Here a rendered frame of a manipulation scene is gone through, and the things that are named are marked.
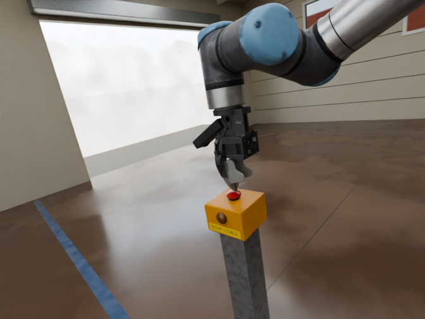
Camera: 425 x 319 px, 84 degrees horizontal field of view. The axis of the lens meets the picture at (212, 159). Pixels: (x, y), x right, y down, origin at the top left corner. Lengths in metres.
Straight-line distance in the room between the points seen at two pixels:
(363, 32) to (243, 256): 0.54
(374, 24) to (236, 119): 0.28
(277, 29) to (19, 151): 5.20
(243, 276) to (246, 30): 0.59
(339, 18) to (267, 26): 0.13
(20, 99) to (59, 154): 1.13
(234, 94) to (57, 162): 5.12
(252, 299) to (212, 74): 0.60
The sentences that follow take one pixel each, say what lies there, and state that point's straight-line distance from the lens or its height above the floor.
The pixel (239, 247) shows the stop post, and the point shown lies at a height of 0.96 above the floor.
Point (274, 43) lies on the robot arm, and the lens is 0.43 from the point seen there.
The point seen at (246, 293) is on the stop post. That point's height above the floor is 0.81.
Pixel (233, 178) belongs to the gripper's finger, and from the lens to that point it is 0.58.
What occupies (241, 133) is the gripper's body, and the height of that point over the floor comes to 1.26.
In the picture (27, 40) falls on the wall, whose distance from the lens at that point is 5.65.
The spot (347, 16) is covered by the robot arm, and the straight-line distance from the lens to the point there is 0.49.
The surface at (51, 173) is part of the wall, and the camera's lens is 5.51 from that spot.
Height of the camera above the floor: 1.35
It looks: 16 degrees down
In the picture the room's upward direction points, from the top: 10 degrees counter-clockwise
